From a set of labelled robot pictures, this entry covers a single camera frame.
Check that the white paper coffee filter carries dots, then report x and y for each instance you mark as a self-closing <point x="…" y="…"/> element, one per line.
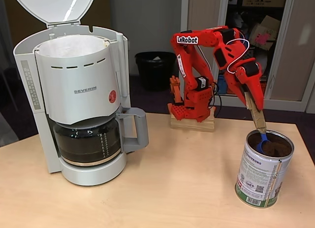
<point x="73" y="44"/>

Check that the black crumpled bag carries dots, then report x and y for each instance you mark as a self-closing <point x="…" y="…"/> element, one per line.
<point x="240" y="20"/>

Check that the white green coffee tin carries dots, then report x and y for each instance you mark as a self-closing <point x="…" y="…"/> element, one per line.
<point x="258" y="178"/>

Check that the brown ground coffee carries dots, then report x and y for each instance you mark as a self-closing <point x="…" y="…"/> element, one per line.
<point x="280" y="149"/>

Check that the small blue plastic crate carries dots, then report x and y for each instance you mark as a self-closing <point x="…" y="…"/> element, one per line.
<point x="222" y="85"/>

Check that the white drip coffee maker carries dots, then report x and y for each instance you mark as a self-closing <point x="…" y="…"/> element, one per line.
<point x="73" y="75"/>

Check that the light wooden base block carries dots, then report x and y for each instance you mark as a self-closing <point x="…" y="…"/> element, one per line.
<point x="192" y="125"/>

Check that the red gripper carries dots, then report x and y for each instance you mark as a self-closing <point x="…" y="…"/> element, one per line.
<point x="249" y="84"/>

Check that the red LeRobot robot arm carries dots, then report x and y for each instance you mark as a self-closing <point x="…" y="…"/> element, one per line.
<point x="197" y="100"/>

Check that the white plastic bag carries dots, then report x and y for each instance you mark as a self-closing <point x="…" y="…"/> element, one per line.
<point x="261" y="56"/>

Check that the black waste bin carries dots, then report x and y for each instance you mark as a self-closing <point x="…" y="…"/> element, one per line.
<point x="152" y="73"/>

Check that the grey tambour door cabinet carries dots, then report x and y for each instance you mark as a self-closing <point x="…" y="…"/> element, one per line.
<point x="302" y="65"/>

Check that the cardboard box pink sticker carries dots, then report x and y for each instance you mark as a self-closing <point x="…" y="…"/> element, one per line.
<point x="263" y="37"/>

